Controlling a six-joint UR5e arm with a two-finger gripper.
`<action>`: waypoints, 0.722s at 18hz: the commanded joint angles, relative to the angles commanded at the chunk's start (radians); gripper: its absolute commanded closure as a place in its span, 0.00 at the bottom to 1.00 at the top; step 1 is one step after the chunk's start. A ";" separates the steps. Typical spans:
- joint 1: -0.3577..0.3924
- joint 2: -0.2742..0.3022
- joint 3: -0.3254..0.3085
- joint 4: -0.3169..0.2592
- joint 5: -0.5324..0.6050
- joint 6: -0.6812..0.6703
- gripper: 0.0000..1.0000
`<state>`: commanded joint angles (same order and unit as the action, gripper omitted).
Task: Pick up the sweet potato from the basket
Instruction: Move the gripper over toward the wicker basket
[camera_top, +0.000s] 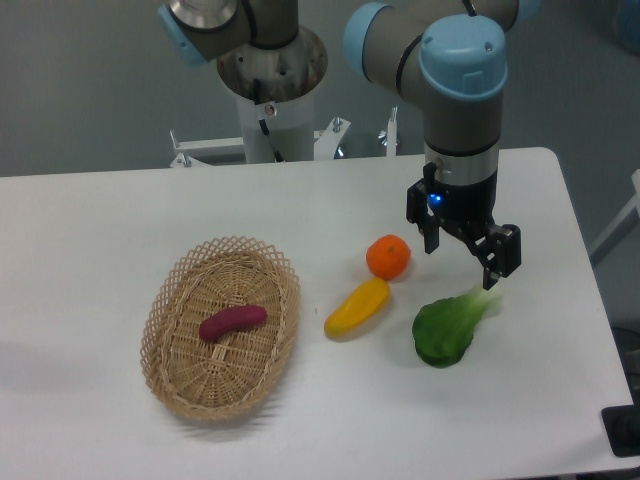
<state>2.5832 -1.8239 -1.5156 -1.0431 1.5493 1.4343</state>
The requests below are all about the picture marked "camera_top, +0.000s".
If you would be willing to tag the purple sweet potato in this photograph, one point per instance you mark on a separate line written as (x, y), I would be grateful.
(231, 319)

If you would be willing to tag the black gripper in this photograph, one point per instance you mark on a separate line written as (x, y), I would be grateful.
(469, 207)

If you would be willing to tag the oval wicker basket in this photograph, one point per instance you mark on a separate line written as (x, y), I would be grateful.
(227, 378)

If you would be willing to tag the white frame at right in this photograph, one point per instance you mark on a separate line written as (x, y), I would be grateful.
(618, 228)

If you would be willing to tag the black corner device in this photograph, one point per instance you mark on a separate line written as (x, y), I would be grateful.
(622, 429)

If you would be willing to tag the orange tangerine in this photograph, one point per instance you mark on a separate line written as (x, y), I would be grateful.
(388, 257)

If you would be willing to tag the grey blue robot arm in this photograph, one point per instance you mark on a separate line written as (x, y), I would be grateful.
(447, 58)

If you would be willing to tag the white metal base frame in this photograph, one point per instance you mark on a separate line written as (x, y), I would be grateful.
(325, 144)

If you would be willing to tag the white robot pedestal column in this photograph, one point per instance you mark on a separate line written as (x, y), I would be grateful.
(274, 89)

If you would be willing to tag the green bok choy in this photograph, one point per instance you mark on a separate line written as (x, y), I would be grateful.
(443, 330)

